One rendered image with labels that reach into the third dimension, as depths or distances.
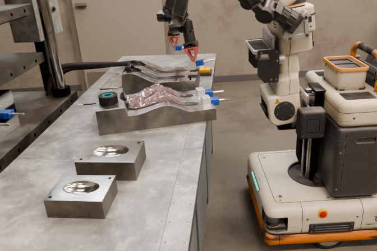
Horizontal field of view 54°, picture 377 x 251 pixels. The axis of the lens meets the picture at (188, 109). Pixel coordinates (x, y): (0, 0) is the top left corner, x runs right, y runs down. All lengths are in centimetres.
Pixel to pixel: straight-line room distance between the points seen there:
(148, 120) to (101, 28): 298
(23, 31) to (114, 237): 150
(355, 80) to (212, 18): 269
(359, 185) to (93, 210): 137
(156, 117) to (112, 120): 18
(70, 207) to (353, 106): 127
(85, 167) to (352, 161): 126
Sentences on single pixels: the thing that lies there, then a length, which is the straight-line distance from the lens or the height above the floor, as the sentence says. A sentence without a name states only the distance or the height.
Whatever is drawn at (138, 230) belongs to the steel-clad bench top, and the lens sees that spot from 104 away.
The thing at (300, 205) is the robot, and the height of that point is 28.
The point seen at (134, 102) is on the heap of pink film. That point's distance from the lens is 162.
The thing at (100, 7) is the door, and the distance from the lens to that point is 440.
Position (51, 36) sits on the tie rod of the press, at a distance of 209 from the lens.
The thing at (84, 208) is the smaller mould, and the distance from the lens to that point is 110.
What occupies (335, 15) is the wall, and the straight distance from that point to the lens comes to 472.
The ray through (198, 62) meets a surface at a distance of 187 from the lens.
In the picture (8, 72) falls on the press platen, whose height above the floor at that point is 103.
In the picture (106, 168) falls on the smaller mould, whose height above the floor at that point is 85.
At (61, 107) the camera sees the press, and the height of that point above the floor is 76.
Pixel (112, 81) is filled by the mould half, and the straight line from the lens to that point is 205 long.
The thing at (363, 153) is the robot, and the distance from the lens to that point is 195.
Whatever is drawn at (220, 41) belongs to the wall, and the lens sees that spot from 445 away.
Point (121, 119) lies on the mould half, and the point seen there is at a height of 86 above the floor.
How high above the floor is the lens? 147
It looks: 23 degrees down
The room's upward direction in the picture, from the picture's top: 4 degrees counter-clockwise
